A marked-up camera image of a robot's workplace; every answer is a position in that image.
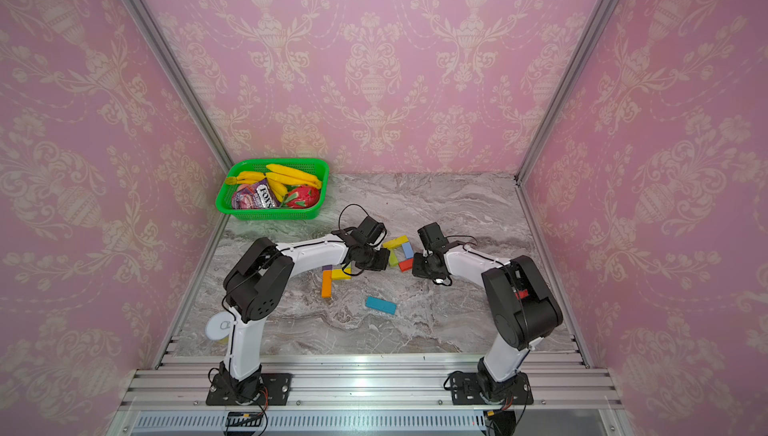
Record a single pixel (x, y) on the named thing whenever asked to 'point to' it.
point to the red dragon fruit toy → (302, 197)
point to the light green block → (393, 259)
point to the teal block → (381, 305)
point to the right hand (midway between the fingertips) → (413, 272)
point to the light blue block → (408, 250)
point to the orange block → (327, 284)
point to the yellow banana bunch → (278, 178)
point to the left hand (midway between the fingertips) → (388, 265)
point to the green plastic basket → (318, 168)
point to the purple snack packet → (257, 195)
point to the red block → (406, 265)
